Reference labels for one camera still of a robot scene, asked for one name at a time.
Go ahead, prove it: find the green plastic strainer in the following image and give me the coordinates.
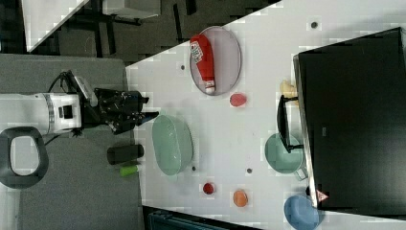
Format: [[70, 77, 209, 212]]
[[152, 115, 193, 176]]

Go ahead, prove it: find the teal mug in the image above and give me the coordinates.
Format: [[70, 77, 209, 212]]
[[264, 133, 308, 181]]

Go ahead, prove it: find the green marker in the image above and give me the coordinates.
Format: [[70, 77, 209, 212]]
[[120, 165, 138, 176]]

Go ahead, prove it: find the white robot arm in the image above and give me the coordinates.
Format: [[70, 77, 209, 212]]
[[1, 88, 159, 189]]

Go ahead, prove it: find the black oven handle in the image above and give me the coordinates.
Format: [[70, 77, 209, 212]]
[[277, 95, 304, 153]]

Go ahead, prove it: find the pink round toy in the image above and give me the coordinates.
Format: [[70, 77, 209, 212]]
[[230, 93, 247, 107]]

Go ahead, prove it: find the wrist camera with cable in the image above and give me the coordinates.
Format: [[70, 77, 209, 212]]
[[48, 70, 98, 107]]

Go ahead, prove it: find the black toaster oven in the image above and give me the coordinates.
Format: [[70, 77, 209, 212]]
[[294, 27, 406, 219]]

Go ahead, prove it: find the black cylinder lower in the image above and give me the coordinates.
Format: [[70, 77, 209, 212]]
[[107, 144, 145, 165]]

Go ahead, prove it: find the dark red round toy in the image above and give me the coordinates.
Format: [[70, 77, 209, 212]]
[[203, 183, 214, 195]]

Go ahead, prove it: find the orange round toy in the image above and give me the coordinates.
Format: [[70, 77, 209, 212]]
[[233, 190, 248, 207]]

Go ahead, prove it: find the round grey tray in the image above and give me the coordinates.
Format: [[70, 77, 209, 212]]
[[190, 27, 241, 96]]

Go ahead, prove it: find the red ketchup bottle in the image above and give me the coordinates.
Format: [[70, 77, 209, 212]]
[[190, 34, 215, 94]]

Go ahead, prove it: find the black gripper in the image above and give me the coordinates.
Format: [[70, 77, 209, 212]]
[[81, 88, 159, 135]]

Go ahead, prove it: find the yellow toy behind handle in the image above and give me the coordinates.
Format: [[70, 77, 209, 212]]
[[280, 80, 298, 99]]

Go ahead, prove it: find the blue bowl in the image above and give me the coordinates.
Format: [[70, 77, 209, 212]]
[[283, 195, 320, 230]]

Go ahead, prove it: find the white side table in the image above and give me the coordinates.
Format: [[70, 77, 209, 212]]
[[20, 0, 90, 53]]

